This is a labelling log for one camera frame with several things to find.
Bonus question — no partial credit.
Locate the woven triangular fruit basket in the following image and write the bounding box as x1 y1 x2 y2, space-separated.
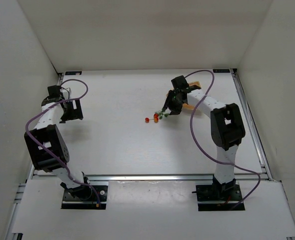
166 78 204 110

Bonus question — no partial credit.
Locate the front aluminium rail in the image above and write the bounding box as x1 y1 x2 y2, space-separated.
32 173 269 181

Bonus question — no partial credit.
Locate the left aluminium rail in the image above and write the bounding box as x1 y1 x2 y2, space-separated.
57 72 64 86

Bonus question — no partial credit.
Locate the right aluminium rail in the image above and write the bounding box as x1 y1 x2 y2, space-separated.
230 68 274 181

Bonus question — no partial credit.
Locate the aluminium rail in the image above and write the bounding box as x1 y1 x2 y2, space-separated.
57 72 64 86
32 173 269 181
230 68 274 181

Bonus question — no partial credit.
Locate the cherry pair with green leaves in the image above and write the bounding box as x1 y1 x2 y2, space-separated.
153 110 170 123

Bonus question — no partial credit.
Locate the left black corner bracket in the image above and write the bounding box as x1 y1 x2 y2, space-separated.
64 71 82 76

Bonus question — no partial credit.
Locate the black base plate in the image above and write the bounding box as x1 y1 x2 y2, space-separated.
191 184 246 212
60 182 108 210

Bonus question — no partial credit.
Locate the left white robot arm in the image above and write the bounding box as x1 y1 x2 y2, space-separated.
24 85 94 201

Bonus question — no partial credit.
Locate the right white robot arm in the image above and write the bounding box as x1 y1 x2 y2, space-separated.
161 75 246 198

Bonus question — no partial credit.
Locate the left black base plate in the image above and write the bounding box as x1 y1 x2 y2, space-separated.
60 182 108 210

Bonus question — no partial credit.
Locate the single red cherry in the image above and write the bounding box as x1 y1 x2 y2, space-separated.
145 117 154 123

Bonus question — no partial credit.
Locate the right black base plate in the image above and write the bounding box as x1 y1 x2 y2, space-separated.
191 184 246 212

